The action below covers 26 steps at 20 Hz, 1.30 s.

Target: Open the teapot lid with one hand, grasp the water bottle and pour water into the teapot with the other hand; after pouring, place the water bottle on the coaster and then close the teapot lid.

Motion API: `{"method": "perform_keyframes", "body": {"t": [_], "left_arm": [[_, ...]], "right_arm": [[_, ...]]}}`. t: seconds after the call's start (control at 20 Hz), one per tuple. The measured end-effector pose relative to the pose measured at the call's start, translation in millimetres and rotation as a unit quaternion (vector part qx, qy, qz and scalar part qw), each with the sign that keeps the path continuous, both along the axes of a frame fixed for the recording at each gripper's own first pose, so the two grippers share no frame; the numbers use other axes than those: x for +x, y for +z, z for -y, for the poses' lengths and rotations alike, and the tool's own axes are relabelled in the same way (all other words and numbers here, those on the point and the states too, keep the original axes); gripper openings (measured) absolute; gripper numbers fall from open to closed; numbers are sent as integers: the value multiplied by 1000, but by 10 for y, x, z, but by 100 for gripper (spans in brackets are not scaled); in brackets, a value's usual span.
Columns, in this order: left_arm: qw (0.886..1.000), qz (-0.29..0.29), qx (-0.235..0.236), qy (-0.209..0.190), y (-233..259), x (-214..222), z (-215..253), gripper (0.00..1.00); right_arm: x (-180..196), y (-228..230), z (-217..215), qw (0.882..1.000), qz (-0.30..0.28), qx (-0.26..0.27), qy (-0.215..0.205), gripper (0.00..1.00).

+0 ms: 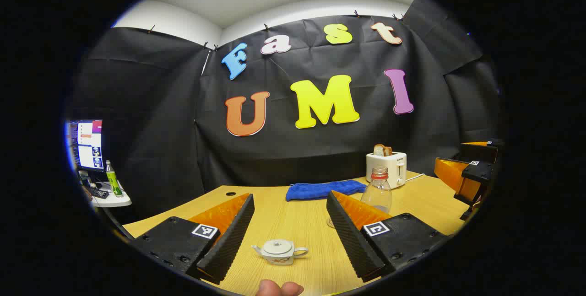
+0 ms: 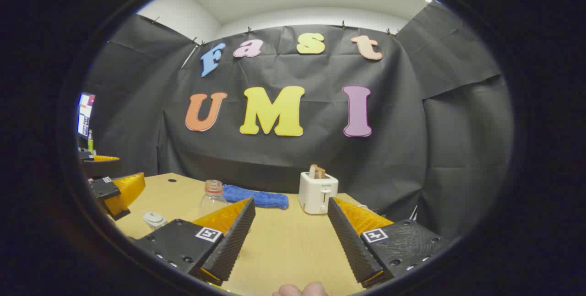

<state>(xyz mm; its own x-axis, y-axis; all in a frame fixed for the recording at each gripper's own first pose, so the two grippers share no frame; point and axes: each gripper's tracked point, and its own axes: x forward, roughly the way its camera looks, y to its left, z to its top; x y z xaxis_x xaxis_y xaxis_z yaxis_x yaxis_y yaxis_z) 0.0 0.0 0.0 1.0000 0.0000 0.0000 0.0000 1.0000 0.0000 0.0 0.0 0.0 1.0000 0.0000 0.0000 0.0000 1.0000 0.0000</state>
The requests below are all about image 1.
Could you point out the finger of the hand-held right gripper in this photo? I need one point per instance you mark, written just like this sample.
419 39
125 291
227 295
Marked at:
476 152
476 172

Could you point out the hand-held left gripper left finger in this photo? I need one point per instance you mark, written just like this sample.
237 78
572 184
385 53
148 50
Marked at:
229 241

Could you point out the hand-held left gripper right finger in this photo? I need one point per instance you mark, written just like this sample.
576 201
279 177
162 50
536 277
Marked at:
350 241

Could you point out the white ceramic teacup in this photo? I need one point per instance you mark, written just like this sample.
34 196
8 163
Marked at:
279 257

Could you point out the clear plastic water bottle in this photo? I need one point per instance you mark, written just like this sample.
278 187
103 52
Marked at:
377 193

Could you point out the green drink bottle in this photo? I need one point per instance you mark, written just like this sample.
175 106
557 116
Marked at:
113 181

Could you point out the blue towel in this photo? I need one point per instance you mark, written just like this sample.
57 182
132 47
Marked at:
320 190

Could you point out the white toaster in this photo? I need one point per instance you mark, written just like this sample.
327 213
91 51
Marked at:
384 168

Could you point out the bread slice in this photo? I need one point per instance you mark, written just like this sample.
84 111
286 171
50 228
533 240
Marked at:
381 150

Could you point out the white side table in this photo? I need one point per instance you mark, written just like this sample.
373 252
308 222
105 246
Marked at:
112 201

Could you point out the black keyboard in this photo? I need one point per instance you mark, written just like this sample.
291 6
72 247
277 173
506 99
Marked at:
98 192

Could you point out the black backdrop cloth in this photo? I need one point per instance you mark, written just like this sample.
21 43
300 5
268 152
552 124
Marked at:
160 104

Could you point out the computer monitor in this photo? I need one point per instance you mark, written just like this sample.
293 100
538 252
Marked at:
89 145

